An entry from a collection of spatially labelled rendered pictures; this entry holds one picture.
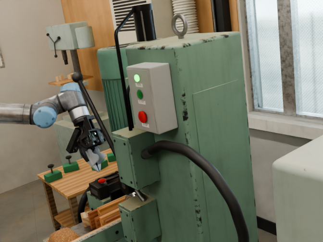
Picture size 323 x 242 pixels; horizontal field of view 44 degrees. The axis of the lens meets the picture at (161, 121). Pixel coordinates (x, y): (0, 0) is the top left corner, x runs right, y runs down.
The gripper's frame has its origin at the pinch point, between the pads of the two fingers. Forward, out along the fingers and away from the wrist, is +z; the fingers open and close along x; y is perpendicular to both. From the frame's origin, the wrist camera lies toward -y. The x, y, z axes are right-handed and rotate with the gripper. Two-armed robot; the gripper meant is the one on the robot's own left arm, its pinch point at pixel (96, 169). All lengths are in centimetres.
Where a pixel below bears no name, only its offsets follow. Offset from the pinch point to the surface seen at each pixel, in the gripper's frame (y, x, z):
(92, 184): 0.2, -4.9, 5.4
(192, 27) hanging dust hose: 4, 121, -76
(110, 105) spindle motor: 31.7, -14.7, -12.8
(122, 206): 30.4, -24.7, 18.3
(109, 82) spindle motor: 36.5, -16.4, -18.4
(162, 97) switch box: 63, -32, 0
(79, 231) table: -2.3, -16.1, 19.5
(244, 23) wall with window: 34, 129, -60
